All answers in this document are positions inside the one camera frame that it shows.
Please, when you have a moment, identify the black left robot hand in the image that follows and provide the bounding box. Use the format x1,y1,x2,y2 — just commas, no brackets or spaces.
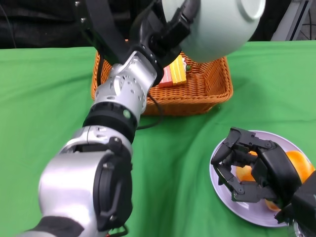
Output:
129,0,201,73

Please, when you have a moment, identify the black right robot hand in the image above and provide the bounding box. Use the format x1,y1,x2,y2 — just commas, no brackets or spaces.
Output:
210,127,304,206

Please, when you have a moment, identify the small orange-striped ring bread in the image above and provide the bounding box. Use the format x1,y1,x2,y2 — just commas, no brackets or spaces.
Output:
285,150,316,184

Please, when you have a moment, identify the large orange-striped ring bread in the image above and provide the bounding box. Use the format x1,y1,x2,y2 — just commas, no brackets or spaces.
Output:
236,164,281,212

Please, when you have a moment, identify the salmon pink cake slice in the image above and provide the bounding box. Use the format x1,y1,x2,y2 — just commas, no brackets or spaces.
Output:
158,64,174,89

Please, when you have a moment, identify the yellow cake slice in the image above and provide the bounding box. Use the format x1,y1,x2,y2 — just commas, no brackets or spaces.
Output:
169,55,193,86

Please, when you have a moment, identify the grey-green bowl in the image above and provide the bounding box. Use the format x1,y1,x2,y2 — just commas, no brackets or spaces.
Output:
160,0,267,64

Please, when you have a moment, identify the lilac plate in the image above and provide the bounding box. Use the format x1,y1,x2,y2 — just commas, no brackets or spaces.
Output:
209,130,316,228

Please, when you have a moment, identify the orange wicker basket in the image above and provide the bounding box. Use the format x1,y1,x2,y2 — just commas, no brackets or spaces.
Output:
90,39,234,117

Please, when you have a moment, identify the black backdrop curtain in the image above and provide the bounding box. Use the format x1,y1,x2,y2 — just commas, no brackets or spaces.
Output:
0,0,297,50

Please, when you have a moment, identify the green tablecloth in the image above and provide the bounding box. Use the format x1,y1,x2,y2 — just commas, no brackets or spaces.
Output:
0,40,316,237

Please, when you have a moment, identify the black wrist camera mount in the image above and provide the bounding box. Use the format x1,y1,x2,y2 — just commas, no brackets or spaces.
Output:
74,0,135,65
274,170,316,224

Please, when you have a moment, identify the grey aluminium frame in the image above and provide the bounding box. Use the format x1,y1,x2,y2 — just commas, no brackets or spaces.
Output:
271,0,316,42

